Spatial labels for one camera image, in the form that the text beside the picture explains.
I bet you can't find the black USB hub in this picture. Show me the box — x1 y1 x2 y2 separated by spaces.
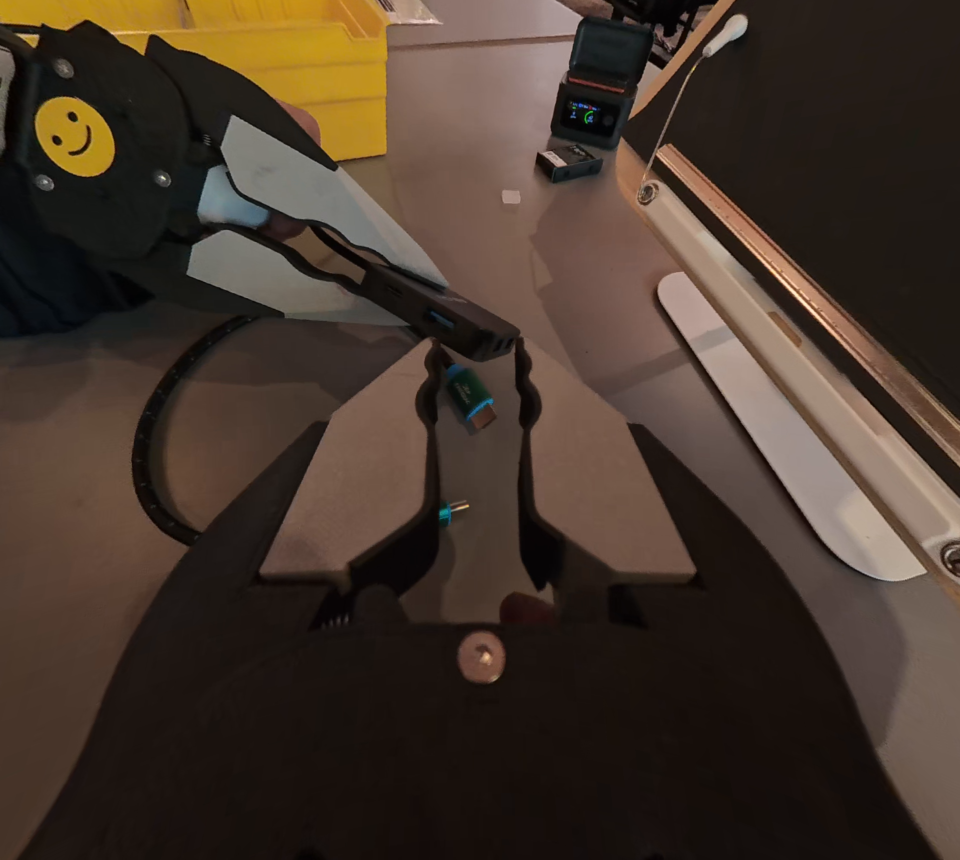
358 266 522 360

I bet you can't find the person's left hand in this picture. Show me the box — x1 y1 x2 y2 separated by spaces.
273 96 324 152

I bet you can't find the black braided HDMI cable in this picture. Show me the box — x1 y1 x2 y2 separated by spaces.
131 314 500 547

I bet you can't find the yellow plastic bin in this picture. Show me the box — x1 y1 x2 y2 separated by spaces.
0 0 391 163

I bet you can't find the black screen with tan frame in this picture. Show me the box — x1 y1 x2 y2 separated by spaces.
621 0 960 493

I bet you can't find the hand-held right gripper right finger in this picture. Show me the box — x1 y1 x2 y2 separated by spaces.
513 338 700 594

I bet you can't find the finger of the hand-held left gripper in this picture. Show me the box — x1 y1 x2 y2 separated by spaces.
196 116 453 289
184 226 412 328

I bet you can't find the small black battery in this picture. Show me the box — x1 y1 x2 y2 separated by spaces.
535 143 605 185

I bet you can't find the clear plastic bag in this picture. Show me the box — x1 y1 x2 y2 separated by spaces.
358 0 444 27

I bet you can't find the person's left forearm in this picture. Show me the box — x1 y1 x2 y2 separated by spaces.
0 188 160 340

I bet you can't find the black charging case with display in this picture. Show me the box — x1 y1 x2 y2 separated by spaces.
549 16 654 152

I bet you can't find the white tethered pin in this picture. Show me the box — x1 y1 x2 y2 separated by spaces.
639 12 751 207

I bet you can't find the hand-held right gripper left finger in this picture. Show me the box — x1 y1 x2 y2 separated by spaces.
257 338 444 598

